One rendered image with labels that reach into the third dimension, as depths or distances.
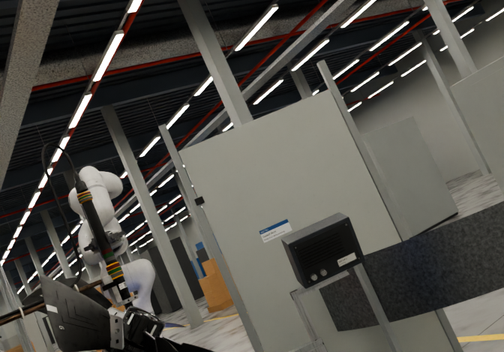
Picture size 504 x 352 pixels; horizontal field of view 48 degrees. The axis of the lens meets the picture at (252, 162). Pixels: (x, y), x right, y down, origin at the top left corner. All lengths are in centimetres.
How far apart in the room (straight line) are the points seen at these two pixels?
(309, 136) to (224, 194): 68
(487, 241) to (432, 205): 879
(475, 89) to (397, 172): 413
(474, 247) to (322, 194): 105
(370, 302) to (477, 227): 74
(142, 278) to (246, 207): 134
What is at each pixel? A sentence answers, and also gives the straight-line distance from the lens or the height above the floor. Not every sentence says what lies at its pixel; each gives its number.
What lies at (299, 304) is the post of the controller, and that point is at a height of 100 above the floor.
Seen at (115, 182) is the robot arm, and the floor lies 174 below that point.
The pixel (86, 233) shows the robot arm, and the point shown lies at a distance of 209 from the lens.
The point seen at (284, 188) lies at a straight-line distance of 365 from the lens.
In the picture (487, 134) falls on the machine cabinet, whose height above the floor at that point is 127.
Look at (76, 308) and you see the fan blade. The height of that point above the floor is 132.
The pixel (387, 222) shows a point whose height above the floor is 103.
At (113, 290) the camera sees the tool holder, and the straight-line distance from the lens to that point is 178.
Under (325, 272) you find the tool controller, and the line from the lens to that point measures 215.
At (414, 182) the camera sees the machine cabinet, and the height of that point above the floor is 97.
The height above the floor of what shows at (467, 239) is 84.
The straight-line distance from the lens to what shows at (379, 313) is 335.
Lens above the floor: 130
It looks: 7 degrees up
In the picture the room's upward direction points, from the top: 24 degrees counter-clockwise
